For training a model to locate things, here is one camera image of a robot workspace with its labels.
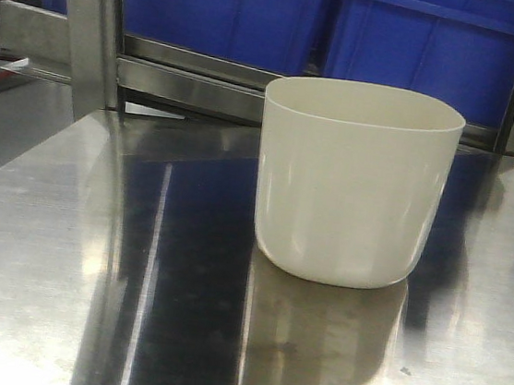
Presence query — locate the blue crate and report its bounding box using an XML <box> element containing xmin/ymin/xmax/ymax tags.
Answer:
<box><xmin>123</xmin><ymin>0</ymin><xmax>331</xmax><ymax>76</ymax></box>
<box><xmin>321</xmin><ymin>0</ymin><xmax>514</xmax><ymax>128</ymax></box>

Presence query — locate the stainless steel shelf frame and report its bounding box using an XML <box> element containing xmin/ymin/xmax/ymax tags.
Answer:
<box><xmin>0</xmin><ymin>0</ymin><xmax>514</xmax><ymax>155</ymax></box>

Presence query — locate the blue crate right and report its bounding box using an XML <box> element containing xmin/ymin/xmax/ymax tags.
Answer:
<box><xmin>321</xmin><ymin>0</ymin><xmax>514</xmax><ymax>128</ymax></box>

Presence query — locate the blue crate left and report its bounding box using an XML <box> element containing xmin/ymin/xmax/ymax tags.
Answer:
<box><xmin>123</xmin><ymin>0</ymin><xmax>331</xmax><ymax>76</ymax></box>

